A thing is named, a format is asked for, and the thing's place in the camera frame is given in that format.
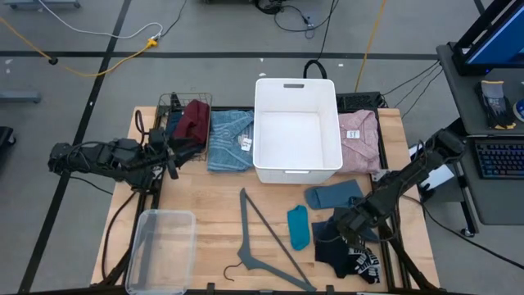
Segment slate blue sock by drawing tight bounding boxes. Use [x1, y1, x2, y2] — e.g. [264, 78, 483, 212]
[304, 179, 365, 211]

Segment black wire basket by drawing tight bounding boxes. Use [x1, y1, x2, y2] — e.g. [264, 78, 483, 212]
[157, 92, 214, 164]

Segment maroon cloth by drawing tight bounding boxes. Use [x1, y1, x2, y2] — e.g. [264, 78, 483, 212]
[172, 99, 210, 145]

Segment black cable loop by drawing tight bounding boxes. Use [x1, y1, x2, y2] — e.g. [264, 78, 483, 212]
[302, 59, 328, 79]

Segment yellow extension cable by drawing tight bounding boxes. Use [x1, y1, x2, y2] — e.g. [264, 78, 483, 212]
[0, 16, 159, 78]

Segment black cable under table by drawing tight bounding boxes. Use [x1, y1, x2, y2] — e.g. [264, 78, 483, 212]
[100, 190, 138, 284]

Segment clear plastic bin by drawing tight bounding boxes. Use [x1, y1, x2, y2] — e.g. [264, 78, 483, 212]
[124, 209, 197, 295]

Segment black aluminium table frame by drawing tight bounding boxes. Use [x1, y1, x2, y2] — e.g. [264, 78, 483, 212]
[96, 104, 445, 295]

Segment white box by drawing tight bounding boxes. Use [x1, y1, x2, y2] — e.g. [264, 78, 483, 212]
[408, 143, 455, 190]

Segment grey clothes hanger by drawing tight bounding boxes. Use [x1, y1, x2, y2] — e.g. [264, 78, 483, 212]
[223, 187, 318, 293]

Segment blue striped folded shirt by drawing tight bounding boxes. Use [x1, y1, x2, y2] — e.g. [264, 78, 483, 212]
[206, 109, 255, 173]

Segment white perforated plastic basket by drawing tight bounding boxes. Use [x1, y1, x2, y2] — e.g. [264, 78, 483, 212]
[252, 77, 344, 185]

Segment teal sock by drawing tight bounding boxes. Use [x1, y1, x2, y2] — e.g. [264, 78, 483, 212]
[287, 204, 311, 252]

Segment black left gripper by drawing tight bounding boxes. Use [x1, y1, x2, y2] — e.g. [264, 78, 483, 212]
[147, 127, 205, 181]

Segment grey floor bar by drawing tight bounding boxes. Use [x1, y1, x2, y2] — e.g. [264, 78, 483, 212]
[0, 90, 42, 104]

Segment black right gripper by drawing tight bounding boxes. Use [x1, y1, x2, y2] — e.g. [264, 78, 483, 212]
[336, 200, 384, 243]

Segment black caster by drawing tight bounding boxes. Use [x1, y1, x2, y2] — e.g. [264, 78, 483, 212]
[0, 125, 16, 148]

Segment pink folded shirt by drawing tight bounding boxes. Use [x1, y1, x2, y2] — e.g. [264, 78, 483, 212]
[337, 109, 382, 175]

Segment black computer monitor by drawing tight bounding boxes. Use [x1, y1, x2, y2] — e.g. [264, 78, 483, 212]
[452, 0, 524, 77]

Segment black floor cable bundle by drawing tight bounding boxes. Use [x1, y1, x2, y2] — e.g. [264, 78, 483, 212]
[253, 0, 341, 40]

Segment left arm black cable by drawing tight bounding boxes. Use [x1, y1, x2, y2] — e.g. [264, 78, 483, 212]
[133, 108, 147, 137]

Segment black backlit keyboard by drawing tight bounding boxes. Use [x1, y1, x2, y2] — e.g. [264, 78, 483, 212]
[474, 141, 524, 180]

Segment dark grey side desk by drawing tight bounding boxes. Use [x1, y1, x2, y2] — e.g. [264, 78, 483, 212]
[436, 40, 524, 238]

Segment dark blue drawstring shorts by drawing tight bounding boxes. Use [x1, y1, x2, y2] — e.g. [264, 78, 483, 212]
[165, 110, 183, 136]

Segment black garment with white print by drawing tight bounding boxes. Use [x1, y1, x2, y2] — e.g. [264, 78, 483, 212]
[311, 219, 382, 285]

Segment grey and black work gloves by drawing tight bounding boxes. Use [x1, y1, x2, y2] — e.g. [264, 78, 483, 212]
[474, 79, 517, 130]

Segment grey cart base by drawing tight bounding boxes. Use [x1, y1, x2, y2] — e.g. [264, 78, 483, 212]
[3, 0, 82, 10]

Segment white floor cable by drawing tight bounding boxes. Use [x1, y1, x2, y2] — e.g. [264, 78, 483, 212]
[36, 0, 164, 41]

